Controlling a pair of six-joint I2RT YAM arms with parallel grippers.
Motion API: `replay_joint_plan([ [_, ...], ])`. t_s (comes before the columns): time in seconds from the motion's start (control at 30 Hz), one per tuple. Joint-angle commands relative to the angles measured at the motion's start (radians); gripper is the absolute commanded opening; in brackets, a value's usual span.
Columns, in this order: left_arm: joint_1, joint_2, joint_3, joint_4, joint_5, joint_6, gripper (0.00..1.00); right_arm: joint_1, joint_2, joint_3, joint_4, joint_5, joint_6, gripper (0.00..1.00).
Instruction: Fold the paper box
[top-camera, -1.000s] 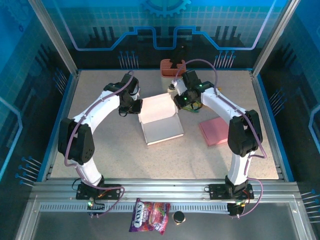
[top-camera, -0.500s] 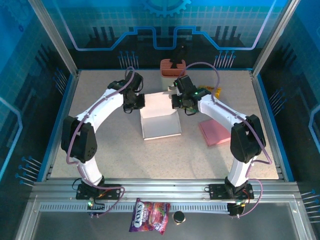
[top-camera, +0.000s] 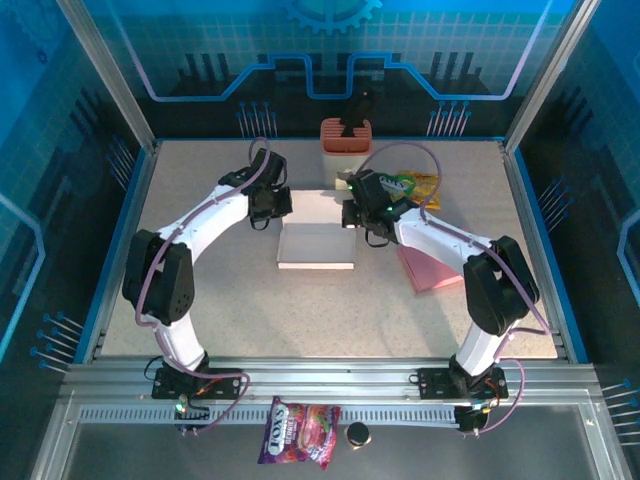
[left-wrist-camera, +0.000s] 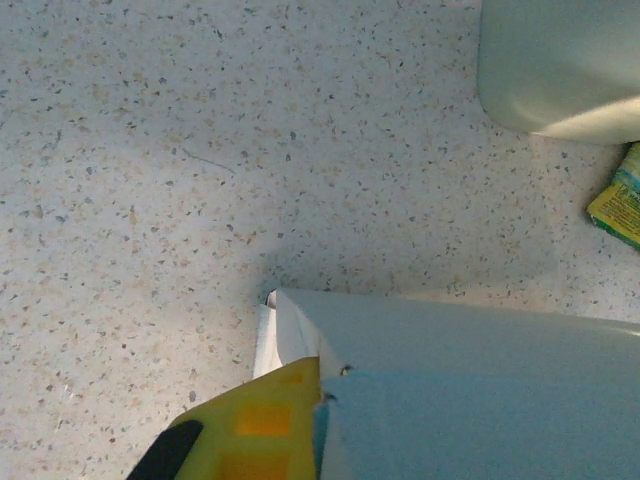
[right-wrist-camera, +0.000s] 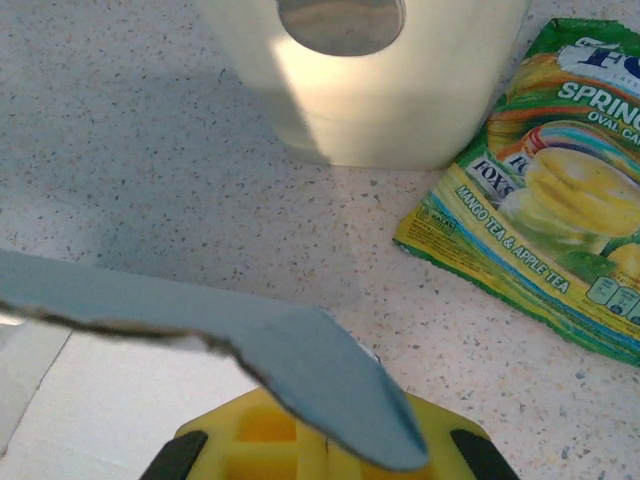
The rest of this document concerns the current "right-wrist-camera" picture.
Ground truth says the beige knife block orange top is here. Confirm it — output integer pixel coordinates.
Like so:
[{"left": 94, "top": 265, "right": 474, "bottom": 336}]
[{"left": 196, "top": 0, "right": 532, "bottom": 172}]

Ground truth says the white paper box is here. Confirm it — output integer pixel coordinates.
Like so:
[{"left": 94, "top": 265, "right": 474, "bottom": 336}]
[{"left": 0, "top": 248, "right": 430, "bottom": 480}]

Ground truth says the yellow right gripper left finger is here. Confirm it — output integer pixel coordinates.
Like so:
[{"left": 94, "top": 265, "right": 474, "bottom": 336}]
[{"left": 144, "top": 389, "right": 327, "bottom": 480}]

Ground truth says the green Fox's candy bag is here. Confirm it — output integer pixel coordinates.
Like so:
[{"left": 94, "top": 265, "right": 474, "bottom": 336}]
[{"left": 391, "top": 17, "right": 640, "bottom": 370}]

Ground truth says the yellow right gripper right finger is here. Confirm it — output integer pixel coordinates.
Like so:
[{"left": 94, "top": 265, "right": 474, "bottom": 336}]
[{"left": 327, "top": 392, "right": 521, "bottom": 480}]

